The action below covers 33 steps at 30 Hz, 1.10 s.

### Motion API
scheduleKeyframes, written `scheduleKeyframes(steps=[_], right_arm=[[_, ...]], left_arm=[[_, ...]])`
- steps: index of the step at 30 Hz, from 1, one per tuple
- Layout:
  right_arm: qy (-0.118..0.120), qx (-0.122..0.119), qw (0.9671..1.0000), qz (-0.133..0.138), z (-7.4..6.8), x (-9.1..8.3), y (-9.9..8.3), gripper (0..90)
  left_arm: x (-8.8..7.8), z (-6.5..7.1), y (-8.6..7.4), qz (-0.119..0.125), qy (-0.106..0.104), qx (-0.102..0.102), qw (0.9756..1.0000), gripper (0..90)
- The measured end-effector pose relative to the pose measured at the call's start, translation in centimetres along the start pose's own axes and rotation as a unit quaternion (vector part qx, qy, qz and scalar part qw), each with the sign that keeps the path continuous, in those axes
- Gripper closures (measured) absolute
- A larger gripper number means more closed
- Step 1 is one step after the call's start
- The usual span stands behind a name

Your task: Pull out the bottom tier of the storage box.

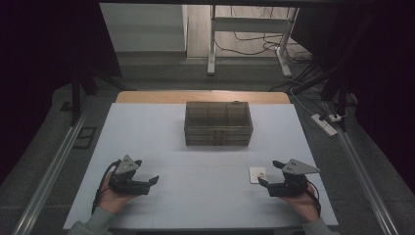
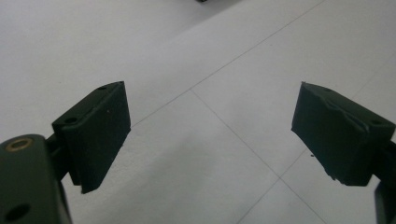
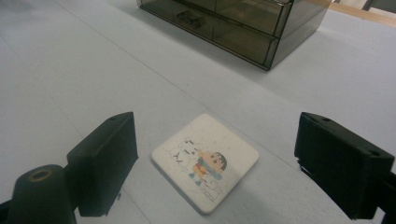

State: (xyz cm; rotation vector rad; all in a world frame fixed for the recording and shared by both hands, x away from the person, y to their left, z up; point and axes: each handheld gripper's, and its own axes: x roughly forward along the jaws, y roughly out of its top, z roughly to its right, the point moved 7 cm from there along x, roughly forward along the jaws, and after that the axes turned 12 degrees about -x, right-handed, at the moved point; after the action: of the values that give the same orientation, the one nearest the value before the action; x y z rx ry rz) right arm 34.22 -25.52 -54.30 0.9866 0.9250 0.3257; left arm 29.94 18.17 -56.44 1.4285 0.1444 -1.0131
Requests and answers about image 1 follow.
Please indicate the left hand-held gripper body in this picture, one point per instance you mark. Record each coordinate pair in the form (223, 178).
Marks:
(125, 182)

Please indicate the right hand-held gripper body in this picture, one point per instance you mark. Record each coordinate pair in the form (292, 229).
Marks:
(290, 187)

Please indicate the white card with cartoon print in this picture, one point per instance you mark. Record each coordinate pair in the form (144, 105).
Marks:
(254, 174)

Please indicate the transparent brown drawer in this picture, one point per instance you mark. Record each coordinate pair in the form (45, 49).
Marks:
(199, 136)
(199, 142)
(199, 129)

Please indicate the transparent brown drawer box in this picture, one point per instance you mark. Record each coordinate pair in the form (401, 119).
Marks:
(218, 119)

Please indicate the person's left hand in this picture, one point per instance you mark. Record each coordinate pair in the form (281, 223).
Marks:
(112, 200)

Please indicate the person's right hand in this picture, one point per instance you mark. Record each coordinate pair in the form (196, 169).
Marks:
(303, 205)

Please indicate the large black floor plate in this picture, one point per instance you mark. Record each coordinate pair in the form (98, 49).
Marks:
(84, 137)

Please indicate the white power strip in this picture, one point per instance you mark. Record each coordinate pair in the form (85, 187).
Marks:
(323, 124)

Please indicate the white plug adapter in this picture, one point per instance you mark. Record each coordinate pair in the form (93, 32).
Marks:
(334, 117)

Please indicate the black stand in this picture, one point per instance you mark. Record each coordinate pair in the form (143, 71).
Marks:
(342, 104)
(76, 98)

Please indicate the dark curtain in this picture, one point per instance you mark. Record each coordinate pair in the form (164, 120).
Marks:
(381, 65)
(39, 65)

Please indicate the metal floor rail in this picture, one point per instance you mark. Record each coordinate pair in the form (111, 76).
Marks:
(49, 182)
(368, 182)

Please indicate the white metal desk frame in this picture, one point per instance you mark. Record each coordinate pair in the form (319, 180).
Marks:
(248, 24)

